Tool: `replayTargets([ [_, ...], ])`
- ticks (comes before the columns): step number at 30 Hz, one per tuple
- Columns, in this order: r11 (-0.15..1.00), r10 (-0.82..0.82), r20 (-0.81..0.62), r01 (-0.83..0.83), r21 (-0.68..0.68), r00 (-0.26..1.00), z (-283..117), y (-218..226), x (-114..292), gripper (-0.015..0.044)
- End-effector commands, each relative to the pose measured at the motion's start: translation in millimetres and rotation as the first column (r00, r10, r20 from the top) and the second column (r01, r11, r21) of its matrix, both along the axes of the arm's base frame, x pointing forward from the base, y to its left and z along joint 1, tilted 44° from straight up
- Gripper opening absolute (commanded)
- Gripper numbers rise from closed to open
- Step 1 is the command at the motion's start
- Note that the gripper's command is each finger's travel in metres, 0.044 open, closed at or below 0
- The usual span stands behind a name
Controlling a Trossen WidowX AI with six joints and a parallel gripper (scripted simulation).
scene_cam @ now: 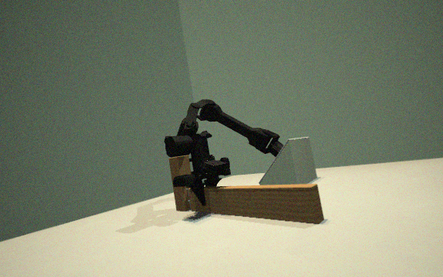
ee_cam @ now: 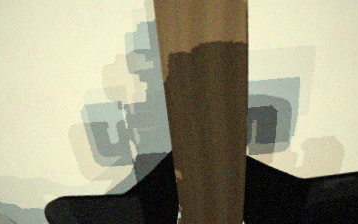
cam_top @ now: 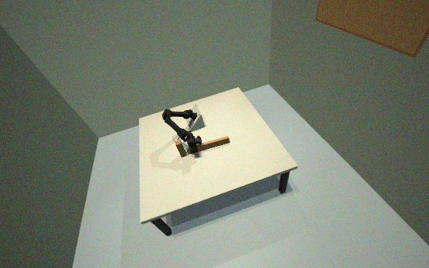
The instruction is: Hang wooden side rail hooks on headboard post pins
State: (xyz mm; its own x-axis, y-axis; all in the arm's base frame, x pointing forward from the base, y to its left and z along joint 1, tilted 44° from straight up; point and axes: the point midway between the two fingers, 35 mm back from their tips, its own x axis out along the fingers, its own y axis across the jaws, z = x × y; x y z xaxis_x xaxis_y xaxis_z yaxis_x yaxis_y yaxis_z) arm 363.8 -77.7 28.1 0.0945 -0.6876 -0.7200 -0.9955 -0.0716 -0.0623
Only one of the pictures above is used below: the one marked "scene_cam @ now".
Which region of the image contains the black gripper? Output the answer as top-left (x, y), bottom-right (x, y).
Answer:
top-left (173, 152), bottom-right (222, 206)

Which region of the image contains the brown wooden post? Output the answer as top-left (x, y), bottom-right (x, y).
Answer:
top-left (169, 155), bottom-right (191, 212)

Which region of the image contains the brown wooden plank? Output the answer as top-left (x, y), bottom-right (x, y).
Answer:
top-left (188, 184), bottom-right (324, 224)

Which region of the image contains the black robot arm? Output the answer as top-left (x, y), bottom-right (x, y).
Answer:
top-left (164, 99), bottom-right (284, 176)

